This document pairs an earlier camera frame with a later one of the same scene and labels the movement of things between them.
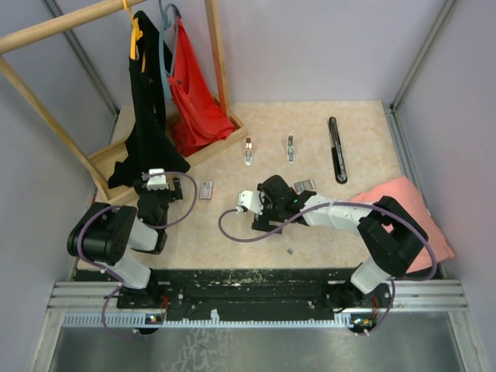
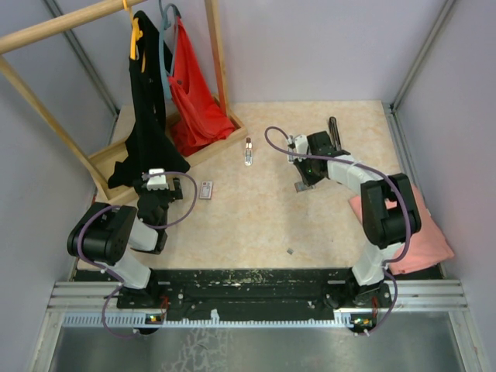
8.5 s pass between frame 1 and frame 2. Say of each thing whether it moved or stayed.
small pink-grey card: stayed
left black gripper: stayed
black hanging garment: stayed
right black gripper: moved
